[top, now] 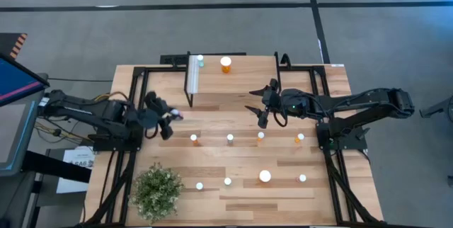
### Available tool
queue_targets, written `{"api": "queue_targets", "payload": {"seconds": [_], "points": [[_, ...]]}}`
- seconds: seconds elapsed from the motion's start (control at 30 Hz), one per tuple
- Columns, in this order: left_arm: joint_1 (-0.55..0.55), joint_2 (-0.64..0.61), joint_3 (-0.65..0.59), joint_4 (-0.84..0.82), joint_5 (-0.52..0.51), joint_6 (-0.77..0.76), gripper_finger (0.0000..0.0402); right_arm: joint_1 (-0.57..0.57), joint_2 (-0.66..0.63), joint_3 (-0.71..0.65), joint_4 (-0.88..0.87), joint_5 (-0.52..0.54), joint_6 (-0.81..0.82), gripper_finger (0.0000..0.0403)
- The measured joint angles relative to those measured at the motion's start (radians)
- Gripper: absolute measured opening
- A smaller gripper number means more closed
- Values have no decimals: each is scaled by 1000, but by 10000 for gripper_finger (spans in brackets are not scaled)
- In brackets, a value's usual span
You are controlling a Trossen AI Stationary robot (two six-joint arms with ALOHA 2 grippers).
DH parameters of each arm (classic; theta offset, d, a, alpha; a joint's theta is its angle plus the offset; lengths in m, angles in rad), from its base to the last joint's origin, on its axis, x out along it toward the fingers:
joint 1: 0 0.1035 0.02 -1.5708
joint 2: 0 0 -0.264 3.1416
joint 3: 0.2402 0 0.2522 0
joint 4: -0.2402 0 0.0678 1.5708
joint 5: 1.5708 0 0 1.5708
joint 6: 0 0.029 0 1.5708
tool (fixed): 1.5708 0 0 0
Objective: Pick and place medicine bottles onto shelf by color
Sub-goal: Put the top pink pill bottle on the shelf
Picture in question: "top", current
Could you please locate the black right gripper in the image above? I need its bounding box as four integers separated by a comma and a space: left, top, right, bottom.
245, 78, 289, 129

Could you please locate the green artificial potted plant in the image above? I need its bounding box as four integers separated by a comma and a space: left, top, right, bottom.
129, 162, 185, 224

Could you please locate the black floor cable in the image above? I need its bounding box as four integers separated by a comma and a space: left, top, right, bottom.
47, 76, 115, 83

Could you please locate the blue computer monitor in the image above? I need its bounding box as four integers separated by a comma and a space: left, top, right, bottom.
0, 52, 50, 108

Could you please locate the wooden shelf with black legs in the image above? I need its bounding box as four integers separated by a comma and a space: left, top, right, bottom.
183, 51, 283, 109

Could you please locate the white paper sign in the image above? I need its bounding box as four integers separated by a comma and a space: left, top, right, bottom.
56, 145, 97, 194

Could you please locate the black orange striped hazard block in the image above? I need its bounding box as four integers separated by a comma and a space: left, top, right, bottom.
0, 33, 28, 61

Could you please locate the large orange medicine bottle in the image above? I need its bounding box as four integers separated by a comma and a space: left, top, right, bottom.
219, 56, 233, 74

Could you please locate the large white-capped medicine bottle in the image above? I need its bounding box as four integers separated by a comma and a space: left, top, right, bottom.
258, 169, 273, 183

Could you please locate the black equipment cart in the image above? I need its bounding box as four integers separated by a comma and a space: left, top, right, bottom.
0, 149, 93, 228

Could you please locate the yellow and black cable bundle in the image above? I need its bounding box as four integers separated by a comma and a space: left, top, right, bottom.
34, 91, 130, 151

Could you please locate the black power strip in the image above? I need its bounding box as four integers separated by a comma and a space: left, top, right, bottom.
159, 54, 188, 66

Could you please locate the black aluminium table frame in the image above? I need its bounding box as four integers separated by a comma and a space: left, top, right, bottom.
81, 64, 386, 227

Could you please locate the grey panel with blue edge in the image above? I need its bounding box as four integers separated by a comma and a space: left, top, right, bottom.
0, 100, 39, 178

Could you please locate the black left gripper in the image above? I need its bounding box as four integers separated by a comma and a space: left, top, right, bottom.
136, 91, 182, 141

